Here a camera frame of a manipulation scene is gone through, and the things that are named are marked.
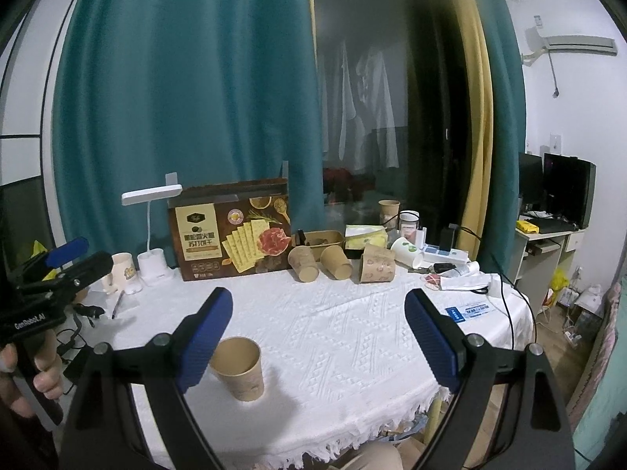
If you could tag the black car key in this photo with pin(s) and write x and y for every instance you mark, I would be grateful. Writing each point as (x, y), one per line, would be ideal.
(443, 268)

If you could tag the black pen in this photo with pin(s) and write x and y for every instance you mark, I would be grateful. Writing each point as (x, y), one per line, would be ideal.
(117, 304)

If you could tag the white computer desk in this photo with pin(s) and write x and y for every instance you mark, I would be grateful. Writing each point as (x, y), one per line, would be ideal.
(543, 254)

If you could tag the black power adapter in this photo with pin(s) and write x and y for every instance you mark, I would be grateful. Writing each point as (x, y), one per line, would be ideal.
(448, 239)

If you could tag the white power strip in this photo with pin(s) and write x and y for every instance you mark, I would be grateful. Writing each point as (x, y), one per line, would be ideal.
(443, 255)

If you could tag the white tablecloth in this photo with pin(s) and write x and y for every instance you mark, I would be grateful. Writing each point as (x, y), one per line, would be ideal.
(333, 323)

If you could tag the brown paper cup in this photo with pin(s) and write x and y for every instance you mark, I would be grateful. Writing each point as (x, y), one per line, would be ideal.
(389, 211)
(242, 369)
(337, 262)
(377, 264)
(302, 264)

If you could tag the narrow teal curtain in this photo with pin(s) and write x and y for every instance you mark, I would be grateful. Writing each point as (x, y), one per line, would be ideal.
(499, 107)

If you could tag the patterned bed cloth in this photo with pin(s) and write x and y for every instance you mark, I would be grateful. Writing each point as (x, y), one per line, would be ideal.
(602, 352)

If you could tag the wide teal curtain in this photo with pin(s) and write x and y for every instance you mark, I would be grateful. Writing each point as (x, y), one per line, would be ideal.
(186, 83)

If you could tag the brown paper tray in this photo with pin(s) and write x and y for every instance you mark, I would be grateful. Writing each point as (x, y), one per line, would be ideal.
(321, 239)

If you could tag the yellow plastic bag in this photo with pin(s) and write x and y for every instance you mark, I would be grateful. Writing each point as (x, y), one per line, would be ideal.
(39, 254)

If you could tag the black keyboard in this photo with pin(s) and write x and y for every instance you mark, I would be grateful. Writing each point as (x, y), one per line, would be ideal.
(556, 226)

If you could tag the yellow tissue pack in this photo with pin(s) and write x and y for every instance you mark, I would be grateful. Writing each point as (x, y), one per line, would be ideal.
(365, 237)

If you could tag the brown cracker box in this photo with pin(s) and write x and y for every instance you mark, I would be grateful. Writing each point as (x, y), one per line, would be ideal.
(230, 235)

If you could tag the white tube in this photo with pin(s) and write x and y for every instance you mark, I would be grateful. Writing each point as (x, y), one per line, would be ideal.
(468, 269)

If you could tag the person's left hand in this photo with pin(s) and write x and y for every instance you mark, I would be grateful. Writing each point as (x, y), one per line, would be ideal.
(46, 369)

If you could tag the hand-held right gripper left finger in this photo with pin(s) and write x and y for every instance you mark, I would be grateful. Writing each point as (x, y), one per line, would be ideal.
(203, 340)

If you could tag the white hanging garment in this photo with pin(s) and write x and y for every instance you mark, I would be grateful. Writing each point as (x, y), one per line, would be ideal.
(343, 103)
(377, 107)

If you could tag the white paper sheets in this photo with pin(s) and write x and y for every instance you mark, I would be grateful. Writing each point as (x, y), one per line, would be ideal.
(463, 284)

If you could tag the black computer monitor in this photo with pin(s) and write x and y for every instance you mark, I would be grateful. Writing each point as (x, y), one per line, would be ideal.
(568, 188)

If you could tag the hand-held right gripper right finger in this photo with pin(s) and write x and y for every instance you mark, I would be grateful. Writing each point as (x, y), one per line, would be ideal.
(433, 340)

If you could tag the white mug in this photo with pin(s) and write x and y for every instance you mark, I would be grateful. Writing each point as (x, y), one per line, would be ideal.
(123, 274)

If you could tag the yellow floor bag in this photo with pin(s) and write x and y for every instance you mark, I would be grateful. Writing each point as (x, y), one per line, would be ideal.
(558, 283)

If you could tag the blue and white leaflet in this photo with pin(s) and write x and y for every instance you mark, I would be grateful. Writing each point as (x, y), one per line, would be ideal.
(472, 314)

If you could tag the white desk lamp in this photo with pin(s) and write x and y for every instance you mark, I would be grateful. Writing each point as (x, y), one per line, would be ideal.
(152, 235)

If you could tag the yellow curtain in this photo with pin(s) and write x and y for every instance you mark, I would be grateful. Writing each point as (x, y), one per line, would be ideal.
(472, 107)

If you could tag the person's leg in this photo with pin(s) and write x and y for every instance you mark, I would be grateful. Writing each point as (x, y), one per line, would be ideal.
(372, 456)

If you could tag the white air conditioner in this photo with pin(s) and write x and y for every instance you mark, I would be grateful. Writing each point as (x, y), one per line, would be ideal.
(570, 45)

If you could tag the white lidded jar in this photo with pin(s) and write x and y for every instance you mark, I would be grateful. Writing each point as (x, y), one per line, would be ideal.
(409, 223)

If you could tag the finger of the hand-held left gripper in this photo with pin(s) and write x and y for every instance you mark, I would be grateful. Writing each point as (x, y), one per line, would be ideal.
(68, 250)
(88, 267)

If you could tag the white green-print paper cup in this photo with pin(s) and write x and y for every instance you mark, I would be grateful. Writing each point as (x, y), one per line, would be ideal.
(406, 252)

